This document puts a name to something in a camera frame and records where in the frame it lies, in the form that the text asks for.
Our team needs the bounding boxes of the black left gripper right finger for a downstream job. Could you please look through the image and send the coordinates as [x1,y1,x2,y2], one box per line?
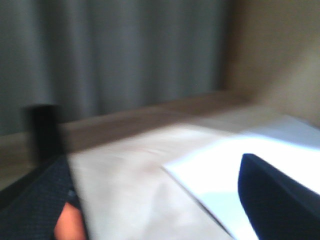
[237,153,320,240]

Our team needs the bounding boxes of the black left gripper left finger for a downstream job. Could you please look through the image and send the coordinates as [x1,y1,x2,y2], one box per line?
[0,157,82,240]

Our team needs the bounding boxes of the black stapler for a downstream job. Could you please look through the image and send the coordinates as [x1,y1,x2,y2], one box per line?
[53,202,87,240]

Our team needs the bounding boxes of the white paper sheets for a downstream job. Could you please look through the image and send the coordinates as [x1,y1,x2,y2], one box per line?
[70,116,320,240]

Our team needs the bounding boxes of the grey curtain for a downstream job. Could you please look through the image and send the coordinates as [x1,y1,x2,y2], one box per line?
[0,0,232,135]

